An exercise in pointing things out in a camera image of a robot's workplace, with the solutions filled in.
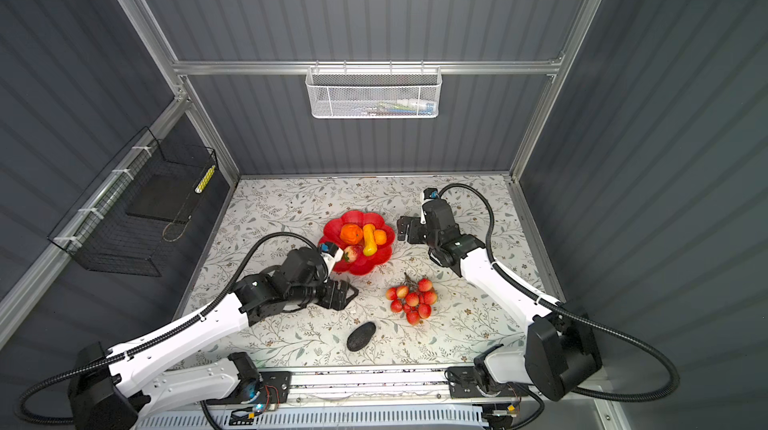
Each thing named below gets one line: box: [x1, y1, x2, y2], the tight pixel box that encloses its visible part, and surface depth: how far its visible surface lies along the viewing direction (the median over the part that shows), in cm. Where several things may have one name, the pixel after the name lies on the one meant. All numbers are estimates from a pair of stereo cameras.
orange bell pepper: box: [339, 223, 363, 245], surface depth 98 cm
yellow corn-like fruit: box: [363, 223, 377, 257], surface depth 98 cm
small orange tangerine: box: [374, 229, 387, 245], surface depth 98 cm
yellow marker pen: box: [194, 164, 216, 194], surface depth 83 cm
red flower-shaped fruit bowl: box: [319, 210, 395, 276], surface depth 98 cm
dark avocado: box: [346, 322, 376, 352], surface depth 80 cm
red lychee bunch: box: [385, 272, 438, 326], surface depth 84 cm
